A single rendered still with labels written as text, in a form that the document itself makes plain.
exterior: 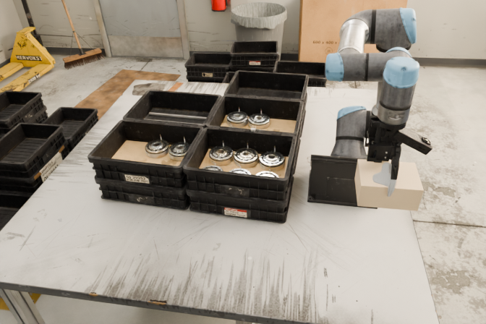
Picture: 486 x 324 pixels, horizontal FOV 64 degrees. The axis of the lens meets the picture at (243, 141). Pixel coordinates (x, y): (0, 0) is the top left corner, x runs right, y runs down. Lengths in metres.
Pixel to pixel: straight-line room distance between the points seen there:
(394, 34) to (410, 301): 0.86
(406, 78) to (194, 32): 3.96
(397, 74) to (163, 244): 1.02
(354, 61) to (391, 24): 0.38
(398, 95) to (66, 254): 1.25
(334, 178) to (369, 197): 0.46
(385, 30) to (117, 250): 1.22
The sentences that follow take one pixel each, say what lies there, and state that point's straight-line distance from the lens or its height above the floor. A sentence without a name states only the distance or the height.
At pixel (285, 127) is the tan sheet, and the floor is 0.83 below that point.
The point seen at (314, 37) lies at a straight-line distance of 4.37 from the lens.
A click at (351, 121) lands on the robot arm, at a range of 1.65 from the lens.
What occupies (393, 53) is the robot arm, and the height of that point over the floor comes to 1.44.
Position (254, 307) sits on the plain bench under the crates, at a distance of 1.35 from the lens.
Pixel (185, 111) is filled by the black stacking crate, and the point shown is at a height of 0.83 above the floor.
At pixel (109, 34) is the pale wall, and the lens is 5.17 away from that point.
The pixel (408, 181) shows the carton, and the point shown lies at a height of 1.13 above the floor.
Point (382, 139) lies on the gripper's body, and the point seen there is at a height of 1.25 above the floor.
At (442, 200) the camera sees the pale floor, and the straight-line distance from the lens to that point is 2.94.
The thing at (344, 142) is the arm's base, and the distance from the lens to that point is 1.63.
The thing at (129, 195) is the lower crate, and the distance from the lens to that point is 1.70.
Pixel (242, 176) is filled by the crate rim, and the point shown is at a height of 0.93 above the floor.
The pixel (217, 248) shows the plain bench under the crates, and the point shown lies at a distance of 1.49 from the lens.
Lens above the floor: 1.83
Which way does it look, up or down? 34 degrees down
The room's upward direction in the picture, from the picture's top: 2 degrees counter-clockwise
